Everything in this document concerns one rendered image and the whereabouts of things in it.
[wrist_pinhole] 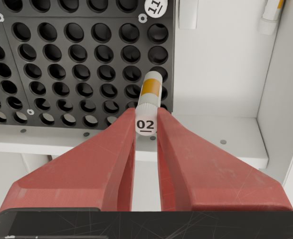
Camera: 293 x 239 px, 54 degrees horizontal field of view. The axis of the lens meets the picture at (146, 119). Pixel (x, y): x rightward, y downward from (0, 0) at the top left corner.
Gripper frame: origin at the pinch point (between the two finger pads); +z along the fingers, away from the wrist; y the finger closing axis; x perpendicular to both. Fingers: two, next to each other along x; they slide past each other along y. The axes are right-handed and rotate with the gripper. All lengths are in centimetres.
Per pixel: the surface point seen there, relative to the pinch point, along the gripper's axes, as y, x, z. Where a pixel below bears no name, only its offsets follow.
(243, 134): -8.8, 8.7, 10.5
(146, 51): 0.0, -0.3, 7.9
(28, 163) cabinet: 17.6, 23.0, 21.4
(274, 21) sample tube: -9.6, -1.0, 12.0
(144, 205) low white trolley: 0.4, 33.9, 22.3
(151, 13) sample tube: -0.3, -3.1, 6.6
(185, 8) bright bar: -3.0, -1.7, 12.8
